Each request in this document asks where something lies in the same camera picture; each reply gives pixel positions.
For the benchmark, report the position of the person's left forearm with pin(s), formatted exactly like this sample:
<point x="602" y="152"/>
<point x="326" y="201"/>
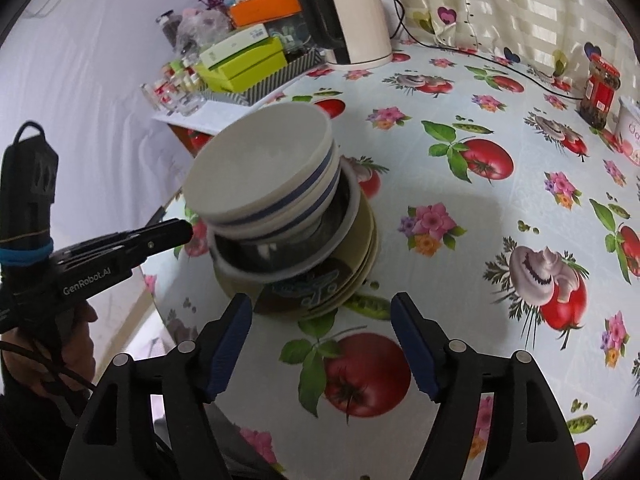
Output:
<point x="30" y="435"/>

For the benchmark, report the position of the white bowl with blue stripe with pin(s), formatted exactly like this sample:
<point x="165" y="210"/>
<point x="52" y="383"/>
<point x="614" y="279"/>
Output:
<point x="255" y="160"/>
<point x="330" y="185"/>

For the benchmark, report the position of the black and white striped box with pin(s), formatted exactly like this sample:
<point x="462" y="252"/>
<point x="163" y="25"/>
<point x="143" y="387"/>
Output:
<point x="270" y="85"/>

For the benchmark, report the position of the cream curtain with heart print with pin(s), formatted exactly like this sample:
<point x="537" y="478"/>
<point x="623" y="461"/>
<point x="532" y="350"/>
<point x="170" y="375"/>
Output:
<point x="525" y="5"/>

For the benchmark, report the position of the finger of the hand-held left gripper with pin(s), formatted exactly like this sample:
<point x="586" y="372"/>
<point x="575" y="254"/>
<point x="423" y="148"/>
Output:
<point x="150" y="242"/>

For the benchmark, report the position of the dark glass jar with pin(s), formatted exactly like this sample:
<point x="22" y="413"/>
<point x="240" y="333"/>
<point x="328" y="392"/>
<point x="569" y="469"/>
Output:
<point x="167" y="30"/>

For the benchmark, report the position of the white electric kettle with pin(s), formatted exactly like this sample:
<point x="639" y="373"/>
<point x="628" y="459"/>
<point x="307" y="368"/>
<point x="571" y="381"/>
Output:
<point x="360" y="20"/>

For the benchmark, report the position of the small bottle with red label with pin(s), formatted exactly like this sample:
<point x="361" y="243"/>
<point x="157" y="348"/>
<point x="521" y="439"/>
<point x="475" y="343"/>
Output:
<point x="162" y="92"/>

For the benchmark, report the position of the stainless steel bowl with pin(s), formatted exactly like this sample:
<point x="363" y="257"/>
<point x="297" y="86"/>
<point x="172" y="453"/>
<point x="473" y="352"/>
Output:
<point x="280" y="255"/>

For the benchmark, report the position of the clear plastic bag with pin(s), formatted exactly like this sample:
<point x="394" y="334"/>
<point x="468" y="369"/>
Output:
<point x="205" y="27"/>

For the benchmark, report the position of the floral vegetable print tablecloth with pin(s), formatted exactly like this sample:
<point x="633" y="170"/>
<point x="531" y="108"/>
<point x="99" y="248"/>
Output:
<point x="440" y="175"/>

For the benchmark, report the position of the white shelf board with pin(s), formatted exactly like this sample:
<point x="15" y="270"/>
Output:
<point x="215" y="115"/>

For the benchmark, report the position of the flat white and green box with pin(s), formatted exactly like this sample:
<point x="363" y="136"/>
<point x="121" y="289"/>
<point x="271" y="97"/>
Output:
<point x="230" y="47"/>

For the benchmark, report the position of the person's left hand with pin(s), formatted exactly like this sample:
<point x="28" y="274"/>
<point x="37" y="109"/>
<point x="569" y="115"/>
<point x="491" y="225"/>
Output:
<point x="80" y="340"/>

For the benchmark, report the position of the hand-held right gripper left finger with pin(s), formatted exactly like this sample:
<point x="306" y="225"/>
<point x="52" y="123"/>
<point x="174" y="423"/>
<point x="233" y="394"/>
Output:
<point x="232" y="340"/>

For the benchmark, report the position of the storage box with orange lid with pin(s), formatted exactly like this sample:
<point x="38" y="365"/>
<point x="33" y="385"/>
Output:
<point x="265" y="7"/>

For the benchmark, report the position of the clear glass mug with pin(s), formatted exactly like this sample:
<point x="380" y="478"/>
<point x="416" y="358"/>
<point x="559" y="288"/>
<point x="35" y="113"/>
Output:
<point x="187" y="105"/>

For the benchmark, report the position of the green cardboard box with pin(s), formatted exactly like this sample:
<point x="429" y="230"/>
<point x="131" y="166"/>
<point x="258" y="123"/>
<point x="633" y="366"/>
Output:
<point x="250" y="67"/>

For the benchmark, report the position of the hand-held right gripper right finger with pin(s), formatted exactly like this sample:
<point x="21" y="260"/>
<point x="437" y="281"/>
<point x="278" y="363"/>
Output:
<point x="415" y="345"/>

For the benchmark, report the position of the white yogurt tub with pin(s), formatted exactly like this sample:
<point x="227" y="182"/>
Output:
<point x="631" y="130"/>

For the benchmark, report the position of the glass jar with red lid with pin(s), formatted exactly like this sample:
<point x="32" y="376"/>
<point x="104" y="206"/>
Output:
<point x="600" y="92"/>

